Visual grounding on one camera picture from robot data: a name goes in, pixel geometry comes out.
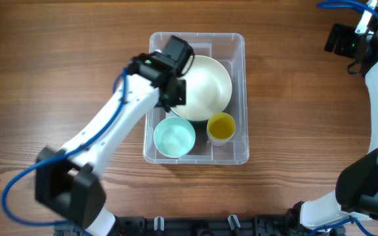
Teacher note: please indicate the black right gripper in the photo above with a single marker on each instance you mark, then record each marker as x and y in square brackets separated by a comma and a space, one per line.
[346, 33]

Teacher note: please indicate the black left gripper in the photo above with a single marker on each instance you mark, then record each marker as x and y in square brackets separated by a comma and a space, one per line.
[181, 97]

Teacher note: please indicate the cream plastic bowl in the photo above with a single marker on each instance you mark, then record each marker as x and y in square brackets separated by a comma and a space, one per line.
[208, 90]

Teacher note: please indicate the mint green plastic bowl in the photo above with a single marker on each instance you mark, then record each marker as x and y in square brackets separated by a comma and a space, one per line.
[174, 137]

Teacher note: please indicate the yellow plastic cup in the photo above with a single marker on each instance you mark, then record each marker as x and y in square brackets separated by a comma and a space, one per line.
[221, 126]

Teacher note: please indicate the cream plastic cup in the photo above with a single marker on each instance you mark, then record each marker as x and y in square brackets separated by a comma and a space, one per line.
[218, 141]

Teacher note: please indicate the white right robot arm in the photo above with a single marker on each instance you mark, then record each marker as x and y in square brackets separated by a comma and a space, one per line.
[355, 197]

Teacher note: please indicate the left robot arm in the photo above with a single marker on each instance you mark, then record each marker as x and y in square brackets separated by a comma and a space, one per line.
[67, 181]

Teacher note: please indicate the clear plastic storage bin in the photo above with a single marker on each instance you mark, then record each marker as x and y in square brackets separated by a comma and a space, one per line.
[229, 50]

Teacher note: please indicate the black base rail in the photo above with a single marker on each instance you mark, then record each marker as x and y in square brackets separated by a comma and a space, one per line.
[259, 225]

